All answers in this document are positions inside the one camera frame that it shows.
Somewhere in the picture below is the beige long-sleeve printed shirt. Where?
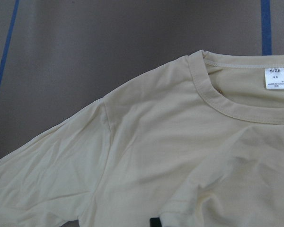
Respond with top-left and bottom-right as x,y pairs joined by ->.
0,50 -> 284,227

